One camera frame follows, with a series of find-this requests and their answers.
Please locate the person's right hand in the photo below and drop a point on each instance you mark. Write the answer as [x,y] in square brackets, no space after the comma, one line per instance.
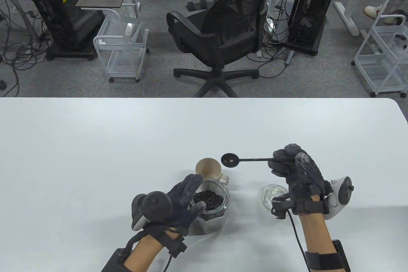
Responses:
[302,182]

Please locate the person's left hand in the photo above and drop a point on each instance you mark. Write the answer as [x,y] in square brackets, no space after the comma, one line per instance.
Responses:
[181,197]

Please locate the person's right thumb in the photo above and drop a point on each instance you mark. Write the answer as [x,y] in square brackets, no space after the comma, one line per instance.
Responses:
[278,168]

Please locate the person's left thumb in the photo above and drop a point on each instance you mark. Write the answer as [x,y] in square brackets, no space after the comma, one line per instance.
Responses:
[198,208]

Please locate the glass jar of coffee beans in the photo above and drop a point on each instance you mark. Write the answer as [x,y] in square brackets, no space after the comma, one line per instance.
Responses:
[216,217]

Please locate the black measuring spoon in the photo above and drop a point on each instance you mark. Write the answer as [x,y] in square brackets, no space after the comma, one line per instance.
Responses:
[230,159]

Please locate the person's right forearm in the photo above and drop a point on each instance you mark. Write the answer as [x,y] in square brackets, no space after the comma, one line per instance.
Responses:
[314,232]

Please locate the person's left forearm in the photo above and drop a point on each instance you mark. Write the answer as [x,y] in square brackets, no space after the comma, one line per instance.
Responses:
[145,253]

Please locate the dark coffee beans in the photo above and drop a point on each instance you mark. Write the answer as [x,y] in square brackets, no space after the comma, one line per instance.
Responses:
[210,201]

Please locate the clear glass jar lid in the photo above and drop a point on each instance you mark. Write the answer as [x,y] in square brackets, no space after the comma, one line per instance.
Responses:
[271,196]

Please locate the left hand-mounted tracking controller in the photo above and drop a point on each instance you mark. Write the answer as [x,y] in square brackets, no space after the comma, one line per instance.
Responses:
[149,208]

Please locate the hand-mounted tracking controller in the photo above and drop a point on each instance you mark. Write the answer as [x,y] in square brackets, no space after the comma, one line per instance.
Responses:
[149,208]
[339,197]

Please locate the right hand-mounted tracking controller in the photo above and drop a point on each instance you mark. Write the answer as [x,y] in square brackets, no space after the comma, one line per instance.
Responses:
[339,197]

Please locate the grey power strip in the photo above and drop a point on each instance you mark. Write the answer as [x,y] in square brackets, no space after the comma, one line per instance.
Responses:
[290,56]

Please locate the black mesh office chair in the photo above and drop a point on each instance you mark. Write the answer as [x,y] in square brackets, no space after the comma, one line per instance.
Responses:
[223,36]

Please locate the slim black computer tower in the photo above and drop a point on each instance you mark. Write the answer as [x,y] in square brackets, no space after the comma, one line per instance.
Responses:
[310,13]

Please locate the white desk leg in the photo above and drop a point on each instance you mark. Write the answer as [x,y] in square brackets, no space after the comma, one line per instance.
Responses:
[346,17]

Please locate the black computer tower yellow sticker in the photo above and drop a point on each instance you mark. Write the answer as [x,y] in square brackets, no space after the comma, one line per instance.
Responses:
[63,13]

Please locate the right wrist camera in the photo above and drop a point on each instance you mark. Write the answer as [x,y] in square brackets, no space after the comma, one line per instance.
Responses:
[280,206]

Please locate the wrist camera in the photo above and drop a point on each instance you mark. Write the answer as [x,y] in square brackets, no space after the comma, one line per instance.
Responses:
[173,241]
[280,206]

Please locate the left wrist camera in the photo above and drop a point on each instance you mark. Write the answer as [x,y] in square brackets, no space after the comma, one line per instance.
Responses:
[173,241]

